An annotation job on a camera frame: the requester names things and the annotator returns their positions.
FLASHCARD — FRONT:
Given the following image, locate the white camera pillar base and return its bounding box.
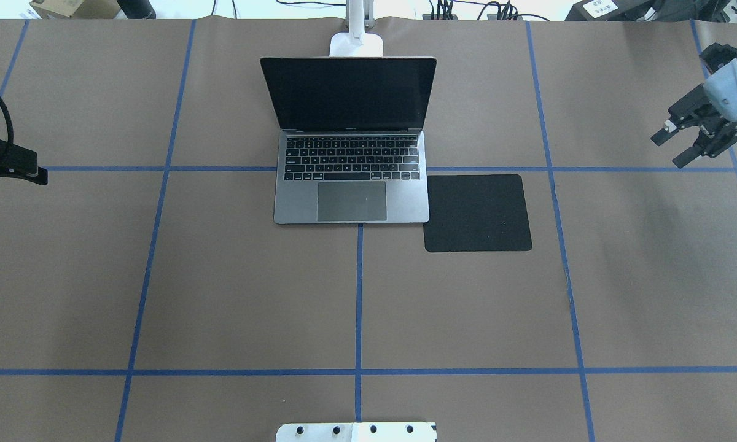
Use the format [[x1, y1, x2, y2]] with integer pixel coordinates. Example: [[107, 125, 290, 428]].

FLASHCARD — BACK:
[[275, 421, 438, 441]]

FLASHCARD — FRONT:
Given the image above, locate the black mouse pad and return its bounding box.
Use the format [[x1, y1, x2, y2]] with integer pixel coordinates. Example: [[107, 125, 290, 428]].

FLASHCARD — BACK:
[[424, 174, 533, 254]]

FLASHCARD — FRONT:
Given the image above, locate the cardboard box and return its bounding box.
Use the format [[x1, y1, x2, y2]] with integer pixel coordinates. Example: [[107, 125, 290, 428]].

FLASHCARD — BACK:
[[29, 0, 120, 20]]

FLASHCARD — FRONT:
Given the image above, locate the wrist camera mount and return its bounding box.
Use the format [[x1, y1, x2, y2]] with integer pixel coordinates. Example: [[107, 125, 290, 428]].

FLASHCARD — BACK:
[[0, 140, 49, 185], [699, 42, 737, 76]]

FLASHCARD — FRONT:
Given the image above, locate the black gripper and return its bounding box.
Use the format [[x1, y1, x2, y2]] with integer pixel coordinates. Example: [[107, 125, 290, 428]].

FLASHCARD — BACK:
[[651, 86, 737, 169]]

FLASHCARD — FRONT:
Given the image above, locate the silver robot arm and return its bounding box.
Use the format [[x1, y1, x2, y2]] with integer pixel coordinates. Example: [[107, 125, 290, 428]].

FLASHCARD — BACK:
[[651, 43, 737, 169]]

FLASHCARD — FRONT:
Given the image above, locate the grey laptop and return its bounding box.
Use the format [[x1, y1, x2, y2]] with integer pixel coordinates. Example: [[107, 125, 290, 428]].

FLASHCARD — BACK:
[[260, 56, 438, 225]]

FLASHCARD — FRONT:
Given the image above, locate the black water bottle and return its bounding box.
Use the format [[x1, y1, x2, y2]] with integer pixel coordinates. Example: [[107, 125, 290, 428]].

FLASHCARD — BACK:
[[116, 0, 156, 20]]

